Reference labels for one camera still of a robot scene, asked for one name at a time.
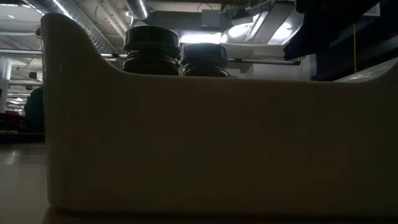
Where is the green-lid spice jar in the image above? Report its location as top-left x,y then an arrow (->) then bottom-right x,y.
181,42 -> 231,78
121,25 -> 181,77

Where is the white plastic bin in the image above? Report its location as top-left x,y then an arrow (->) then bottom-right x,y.
40,12 -> 398,215

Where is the person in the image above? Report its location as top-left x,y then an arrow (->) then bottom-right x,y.
24,86 -> 45,134

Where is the silver ventilation duct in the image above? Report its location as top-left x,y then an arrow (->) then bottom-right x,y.
126,0 -> 149,20
23,0 -> 121,54

